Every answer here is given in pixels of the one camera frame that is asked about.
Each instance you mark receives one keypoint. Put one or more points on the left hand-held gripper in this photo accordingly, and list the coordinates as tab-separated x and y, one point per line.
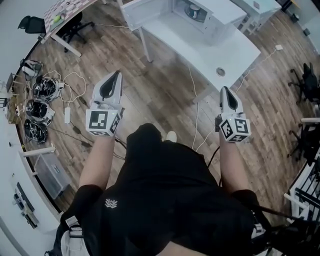
98	120

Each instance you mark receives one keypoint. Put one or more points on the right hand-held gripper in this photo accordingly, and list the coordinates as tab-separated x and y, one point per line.
236	127

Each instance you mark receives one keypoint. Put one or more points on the white microwave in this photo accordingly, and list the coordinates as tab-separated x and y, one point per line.
220	20

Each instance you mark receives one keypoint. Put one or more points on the dark blue cup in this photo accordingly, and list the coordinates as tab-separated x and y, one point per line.
194	11

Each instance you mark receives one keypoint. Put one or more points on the person's left forearm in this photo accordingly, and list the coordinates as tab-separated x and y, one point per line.
100	162

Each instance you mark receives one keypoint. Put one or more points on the person's right forearm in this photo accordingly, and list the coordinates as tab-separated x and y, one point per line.
232	167

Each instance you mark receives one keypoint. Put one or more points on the round metal desk grommet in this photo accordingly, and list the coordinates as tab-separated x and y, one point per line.
220	71

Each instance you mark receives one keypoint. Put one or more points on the white power strip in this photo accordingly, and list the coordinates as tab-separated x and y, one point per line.
67	115

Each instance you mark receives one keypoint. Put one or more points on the person's white shoe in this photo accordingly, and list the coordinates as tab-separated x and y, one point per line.
171	136

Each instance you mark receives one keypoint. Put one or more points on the black office chair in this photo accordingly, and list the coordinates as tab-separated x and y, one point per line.
308	82
31	23
75	27
306	140

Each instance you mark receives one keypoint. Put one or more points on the green ball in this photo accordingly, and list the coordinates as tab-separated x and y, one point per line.
57	18

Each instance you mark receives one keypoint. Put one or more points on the desk with patterned top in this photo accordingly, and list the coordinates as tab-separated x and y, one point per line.
67	10

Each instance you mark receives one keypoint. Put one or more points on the small white desk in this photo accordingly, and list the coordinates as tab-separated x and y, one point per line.
265	7

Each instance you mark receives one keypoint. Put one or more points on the clear plastic storage box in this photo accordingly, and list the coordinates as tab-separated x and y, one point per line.
52	175

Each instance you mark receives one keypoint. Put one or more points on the black bin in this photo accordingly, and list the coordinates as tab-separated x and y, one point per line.
307	32
295	17

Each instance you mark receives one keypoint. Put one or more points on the black metal rack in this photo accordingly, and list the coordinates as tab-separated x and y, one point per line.
306	190

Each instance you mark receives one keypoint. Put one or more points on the person's black clothing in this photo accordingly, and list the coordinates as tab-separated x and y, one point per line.
162	200

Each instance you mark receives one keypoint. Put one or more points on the white curved table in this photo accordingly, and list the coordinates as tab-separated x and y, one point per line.
10	175

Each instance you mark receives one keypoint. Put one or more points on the black flat device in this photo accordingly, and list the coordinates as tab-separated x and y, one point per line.
25	197

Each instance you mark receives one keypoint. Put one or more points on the grey waist pouch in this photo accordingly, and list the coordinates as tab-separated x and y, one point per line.
72	240

